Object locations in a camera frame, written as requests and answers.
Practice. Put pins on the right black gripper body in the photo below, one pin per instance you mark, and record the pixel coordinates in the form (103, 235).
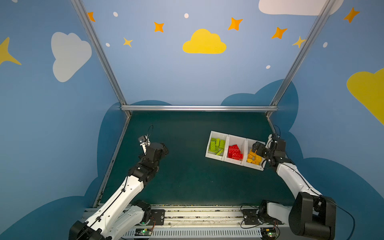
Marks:
(261, 149)

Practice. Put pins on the controller board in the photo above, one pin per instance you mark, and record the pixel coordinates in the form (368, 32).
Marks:
(269, 234)
(143, 233)

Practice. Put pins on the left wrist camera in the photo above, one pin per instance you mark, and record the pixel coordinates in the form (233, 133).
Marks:
(144, 140)

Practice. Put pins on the right controller board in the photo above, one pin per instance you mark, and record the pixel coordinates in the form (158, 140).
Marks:
(269, 234)

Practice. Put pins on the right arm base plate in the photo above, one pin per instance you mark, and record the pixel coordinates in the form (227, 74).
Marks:
(252, 217)

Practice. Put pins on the aluminium frame right post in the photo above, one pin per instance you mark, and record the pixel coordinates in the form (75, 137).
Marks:
(311, 37)

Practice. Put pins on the aluminium frame post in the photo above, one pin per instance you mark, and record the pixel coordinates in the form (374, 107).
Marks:
(311, 37)
(88, 26)

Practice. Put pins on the front aluminium rail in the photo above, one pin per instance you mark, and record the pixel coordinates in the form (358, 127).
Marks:
(210, 218)

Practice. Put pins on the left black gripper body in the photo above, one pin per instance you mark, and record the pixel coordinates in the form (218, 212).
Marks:
(157, 148)

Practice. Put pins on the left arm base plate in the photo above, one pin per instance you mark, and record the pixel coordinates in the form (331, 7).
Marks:
(154, 217)

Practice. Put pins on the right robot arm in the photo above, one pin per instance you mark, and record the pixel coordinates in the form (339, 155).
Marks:
(312, 215)

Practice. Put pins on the white three-compartment bin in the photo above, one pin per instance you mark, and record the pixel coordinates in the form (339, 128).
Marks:
(244, 144)

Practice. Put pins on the aluminium frame left post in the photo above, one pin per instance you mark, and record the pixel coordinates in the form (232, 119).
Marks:
(88, 26)

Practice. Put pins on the aluminium frame rear bar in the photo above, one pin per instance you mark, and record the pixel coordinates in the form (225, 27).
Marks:
(200, 108)

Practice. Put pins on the yellow square brick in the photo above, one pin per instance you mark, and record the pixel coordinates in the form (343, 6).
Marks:
(253, 158)

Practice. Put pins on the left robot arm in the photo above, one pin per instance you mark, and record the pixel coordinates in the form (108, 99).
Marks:
(111, 221)

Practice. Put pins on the left controller board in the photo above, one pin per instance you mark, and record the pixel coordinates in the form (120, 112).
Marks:
(143, 233)

